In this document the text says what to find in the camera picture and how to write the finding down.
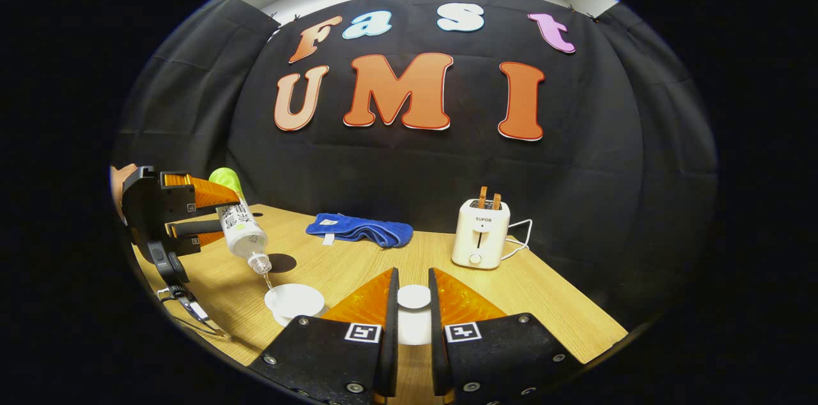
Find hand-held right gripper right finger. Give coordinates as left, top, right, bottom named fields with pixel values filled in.
left=428, top=266, right=585, bottom=404

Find white teacup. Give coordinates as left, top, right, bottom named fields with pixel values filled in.
left=264, top=283, right=330, bottom=328

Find blue towel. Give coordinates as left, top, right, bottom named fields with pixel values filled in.
left=305, top=213, right=414, bottom=248

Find clear water bottle green label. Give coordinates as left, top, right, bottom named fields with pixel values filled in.
left=208, top=167, right=274, bottom=291

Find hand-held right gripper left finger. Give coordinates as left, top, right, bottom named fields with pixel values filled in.
left=248, top=266, right=401, bottom=404

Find white toaster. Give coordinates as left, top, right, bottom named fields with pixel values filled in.
left=451, top=199, right=511, bottom=270

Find white toaster cable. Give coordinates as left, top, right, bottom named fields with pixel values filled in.
left=502, top=218, right=534, bottom=261

